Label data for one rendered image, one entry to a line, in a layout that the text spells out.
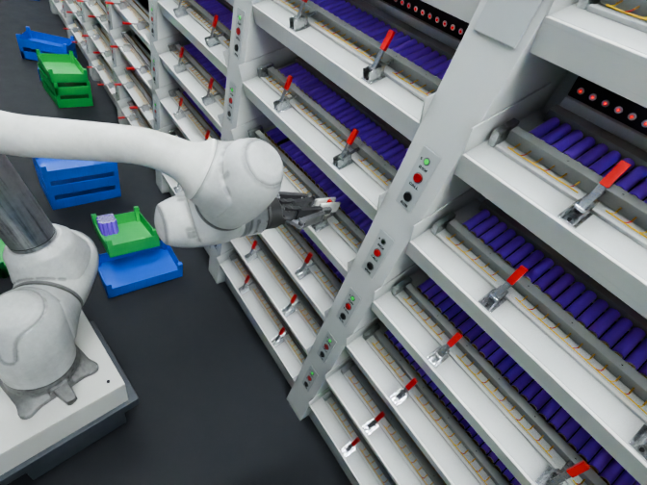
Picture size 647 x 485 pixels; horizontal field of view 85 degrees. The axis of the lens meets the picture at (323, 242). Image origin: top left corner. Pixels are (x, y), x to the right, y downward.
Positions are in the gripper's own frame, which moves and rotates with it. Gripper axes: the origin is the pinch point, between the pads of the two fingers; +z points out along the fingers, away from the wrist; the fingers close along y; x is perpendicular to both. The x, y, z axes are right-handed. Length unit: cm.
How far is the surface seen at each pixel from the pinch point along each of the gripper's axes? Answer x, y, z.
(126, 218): -81, -97, -15
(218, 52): 12, -64, -2
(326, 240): -7.6, 5.0, 0.1
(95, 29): -43, -249, 8
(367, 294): -8.3, 23.5, -1.3
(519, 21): 49, 23, -9
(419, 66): 37.3, 5.6, 0.5
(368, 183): 12.9, 8.6, -0.7
